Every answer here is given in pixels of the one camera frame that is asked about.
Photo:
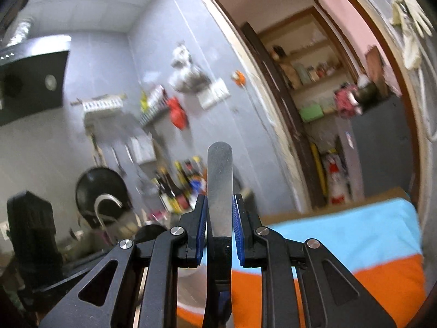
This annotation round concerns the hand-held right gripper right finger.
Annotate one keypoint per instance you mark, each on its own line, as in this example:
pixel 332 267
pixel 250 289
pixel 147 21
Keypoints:
pixel 238 232

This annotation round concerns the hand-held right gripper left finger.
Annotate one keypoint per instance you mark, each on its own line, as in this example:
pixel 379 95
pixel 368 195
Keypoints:
pixel 201 229

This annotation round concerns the hanging kitchen utensils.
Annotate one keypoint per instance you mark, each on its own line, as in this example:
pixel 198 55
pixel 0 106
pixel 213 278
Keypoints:
pixel 117 160

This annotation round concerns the row of sauce bottles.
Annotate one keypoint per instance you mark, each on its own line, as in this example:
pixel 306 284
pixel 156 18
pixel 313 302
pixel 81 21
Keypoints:
pixel 170 191

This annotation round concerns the curved metal faucet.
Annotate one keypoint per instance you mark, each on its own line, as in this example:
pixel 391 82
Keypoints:
pixel 102 200

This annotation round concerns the black wok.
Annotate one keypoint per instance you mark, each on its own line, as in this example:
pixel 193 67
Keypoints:
pixel 102 181

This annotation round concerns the white electrical box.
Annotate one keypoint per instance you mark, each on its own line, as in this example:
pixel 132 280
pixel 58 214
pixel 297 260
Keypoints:
pixel 143 148

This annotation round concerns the yellow rod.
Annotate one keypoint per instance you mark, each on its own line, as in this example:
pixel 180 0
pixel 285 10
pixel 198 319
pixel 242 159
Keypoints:
pixel 318 167

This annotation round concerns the fire extinguisher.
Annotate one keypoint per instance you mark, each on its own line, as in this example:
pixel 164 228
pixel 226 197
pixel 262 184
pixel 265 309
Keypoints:
pixel 336 177

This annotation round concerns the red plastic bag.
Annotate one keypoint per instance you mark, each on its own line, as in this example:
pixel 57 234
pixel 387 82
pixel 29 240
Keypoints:
pixel 177 114

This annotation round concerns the blue and orange cloth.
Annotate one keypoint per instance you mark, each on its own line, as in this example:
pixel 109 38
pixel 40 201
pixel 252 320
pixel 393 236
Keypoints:
pixel 358 232

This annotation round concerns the green box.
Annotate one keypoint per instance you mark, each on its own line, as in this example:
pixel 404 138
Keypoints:
pixel 310 112

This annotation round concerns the black range hood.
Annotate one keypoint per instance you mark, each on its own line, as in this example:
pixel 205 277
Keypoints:
pixel 34 82

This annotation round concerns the grey plastic bag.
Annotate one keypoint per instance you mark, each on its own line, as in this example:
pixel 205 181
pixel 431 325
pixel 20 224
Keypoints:
pixel 186 75

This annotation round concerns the grey cabinet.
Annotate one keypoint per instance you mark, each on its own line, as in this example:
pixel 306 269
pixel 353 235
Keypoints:
pixel 379 150

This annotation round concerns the pink bag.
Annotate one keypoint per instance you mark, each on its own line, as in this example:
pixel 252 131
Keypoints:
pixel 344 102

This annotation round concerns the wooden shelf unit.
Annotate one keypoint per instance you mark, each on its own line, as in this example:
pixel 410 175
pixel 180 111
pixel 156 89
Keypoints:
pixel 321 81

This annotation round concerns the brown stuffed toy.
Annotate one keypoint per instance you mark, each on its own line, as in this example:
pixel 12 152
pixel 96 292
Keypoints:
pixel 278 52

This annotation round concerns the dark pot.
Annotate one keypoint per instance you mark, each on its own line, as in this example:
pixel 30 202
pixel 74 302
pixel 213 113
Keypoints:
pixel 368 94

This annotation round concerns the brown cutting board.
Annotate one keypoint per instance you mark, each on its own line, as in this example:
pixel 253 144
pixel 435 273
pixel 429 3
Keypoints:
pixel 374 63

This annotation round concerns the cream rubber glove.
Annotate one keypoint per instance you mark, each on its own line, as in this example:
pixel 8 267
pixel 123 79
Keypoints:
pixel 411 47
pixel 397 10

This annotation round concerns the white wall socket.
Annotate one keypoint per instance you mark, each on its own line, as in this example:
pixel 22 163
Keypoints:
pixel 4 232

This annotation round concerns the white switch panel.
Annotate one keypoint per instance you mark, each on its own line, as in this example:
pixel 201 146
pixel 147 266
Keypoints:
pixel 213 94

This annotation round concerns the white wall rack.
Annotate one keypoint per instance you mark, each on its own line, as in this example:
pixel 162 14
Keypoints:
pixel 102 104

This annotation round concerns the orange wall hook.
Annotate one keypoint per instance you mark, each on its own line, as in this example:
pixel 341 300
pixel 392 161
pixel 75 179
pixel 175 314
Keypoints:
pixel 238 78

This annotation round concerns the beige door frame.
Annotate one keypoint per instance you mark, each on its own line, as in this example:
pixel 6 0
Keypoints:
pixel 239 41

